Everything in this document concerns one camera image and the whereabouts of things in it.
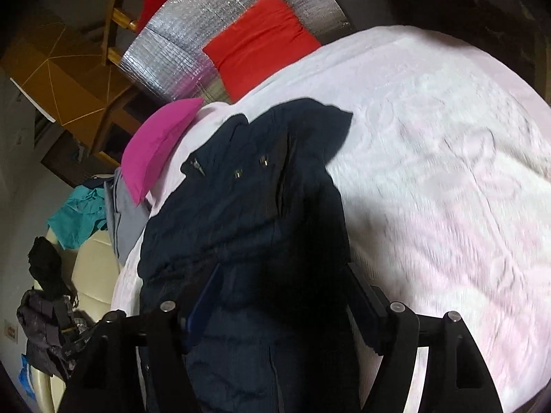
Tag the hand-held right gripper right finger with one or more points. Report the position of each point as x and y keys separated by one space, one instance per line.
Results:
x=366 y=305

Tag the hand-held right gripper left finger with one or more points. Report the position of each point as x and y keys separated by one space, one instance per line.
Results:
x=201 y=303

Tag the navy puffer jacket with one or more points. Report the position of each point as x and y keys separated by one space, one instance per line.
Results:
x=241 y=206

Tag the grey garment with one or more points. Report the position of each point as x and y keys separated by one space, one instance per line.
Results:
x=127 y=223

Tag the cream sofa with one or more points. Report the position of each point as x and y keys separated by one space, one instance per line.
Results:
x=94 y=275

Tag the teal garment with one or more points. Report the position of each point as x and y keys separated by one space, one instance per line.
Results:
x=75 y=223

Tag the pale pink embossed blanket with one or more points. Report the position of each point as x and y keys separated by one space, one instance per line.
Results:
x=430 y=159

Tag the black cloth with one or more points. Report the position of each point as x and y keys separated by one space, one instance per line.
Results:
x=45 y=266

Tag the black and grey bag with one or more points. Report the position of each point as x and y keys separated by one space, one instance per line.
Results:
x=41 y=327

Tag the magenta pillow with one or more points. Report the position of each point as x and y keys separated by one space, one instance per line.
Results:
x=159 y=146

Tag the blue plastic item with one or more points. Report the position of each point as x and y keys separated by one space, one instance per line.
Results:
x=25 y=374

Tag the red pillow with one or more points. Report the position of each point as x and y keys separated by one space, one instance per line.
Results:
x=258 y=43

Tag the silver foil mat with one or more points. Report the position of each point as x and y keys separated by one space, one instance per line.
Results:
x=193 y=21

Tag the yellow wooden chair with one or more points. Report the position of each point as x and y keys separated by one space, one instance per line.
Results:
x=129 y=21

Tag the dark wooden furniture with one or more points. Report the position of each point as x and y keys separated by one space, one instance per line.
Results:
x=452 y=4

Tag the white wall socket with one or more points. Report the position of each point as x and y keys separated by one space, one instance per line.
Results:
x=9 y=332

